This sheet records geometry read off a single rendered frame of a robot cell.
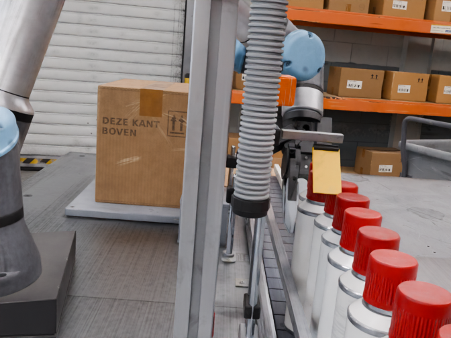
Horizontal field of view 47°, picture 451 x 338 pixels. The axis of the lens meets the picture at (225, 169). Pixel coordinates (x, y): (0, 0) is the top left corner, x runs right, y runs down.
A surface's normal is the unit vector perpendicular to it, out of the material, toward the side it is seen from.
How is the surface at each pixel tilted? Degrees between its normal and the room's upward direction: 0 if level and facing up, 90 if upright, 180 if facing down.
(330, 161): 50
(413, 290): 2
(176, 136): 90
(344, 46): 90
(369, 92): 91
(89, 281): 0
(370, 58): 90
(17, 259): 69
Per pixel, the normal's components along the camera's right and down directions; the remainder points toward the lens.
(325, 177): 0.05, -0.46
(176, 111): 0.00, 0.22
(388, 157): 0.23, 0.23
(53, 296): 0.01, -0.97
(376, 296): -0.75, 0.08
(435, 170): -0.87, 0.10
